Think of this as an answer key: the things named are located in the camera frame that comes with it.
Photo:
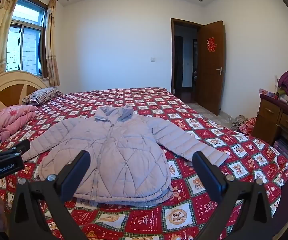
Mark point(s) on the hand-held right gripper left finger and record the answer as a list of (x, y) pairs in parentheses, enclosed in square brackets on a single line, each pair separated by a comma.
[(77, 172)]

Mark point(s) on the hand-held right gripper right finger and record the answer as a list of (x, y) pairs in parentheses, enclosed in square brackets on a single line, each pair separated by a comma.
[(206, 173)]

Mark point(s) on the light purple puffer jacket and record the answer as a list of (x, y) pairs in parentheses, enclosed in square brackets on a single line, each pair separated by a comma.
[(124, 155)]

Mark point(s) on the pile of clothes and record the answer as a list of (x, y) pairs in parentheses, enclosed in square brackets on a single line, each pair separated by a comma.
[(238, 121)]

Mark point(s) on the pink floral folded quilt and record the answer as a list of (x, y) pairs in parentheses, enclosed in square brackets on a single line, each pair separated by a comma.
[(9, 120)]

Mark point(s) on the red printed bedspread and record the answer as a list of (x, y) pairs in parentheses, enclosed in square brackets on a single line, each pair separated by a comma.
[(208, 140)]

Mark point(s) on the striped pillow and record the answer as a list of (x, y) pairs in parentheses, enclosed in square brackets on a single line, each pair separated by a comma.
[(42, 95)]

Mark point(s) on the wooden bed headboard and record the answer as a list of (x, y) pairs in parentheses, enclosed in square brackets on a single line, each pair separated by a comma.
[(11, 87)]

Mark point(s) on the red floral bag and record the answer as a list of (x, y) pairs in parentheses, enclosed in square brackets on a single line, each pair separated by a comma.
[(248, 126)]

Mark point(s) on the stack of books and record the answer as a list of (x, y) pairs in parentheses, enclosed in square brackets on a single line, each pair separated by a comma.
[(283, 146)]

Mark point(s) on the brown wooden dresser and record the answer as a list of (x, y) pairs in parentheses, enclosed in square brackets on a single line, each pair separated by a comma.
[(273, 120)]

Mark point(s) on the pink box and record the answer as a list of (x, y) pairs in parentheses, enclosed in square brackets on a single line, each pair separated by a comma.
[(266, 92)]

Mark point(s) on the brown wooden door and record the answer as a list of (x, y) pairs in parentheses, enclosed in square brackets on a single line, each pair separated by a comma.
[(211, 65)]

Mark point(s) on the window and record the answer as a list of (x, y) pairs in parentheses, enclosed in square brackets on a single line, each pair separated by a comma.
[(25, 37)]

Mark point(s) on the red paper door decoration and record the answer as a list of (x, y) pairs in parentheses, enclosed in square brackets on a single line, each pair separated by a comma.
[(211, 44)]

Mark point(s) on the dark wooden door frame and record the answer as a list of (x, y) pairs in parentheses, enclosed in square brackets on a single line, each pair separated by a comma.
[(173, 55)]

